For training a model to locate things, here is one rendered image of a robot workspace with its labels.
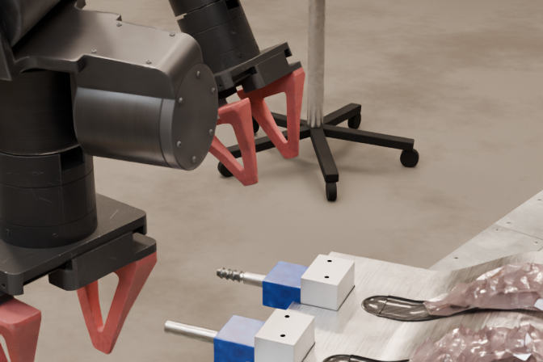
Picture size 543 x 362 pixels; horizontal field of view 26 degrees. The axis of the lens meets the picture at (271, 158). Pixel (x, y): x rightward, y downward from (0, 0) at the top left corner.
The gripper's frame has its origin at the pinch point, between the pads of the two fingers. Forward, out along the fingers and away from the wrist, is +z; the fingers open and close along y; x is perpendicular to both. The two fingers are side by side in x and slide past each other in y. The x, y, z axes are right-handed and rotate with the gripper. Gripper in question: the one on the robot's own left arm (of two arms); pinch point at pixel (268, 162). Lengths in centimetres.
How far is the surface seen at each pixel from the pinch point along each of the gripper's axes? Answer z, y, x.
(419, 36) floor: 32, 330, 166
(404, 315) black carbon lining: 18.0, 4.6, -4.3
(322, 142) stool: 37, 194, 132
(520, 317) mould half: 18.8, 2.4, -16.8
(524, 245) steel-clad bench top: 23.1, 33.0, -3.2
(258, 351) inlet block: 13.4, -9.8, 0.8
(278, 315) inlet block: 12.0, -6.0, 0.6
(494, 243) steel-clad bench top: 21.8, 31.5, -0.5
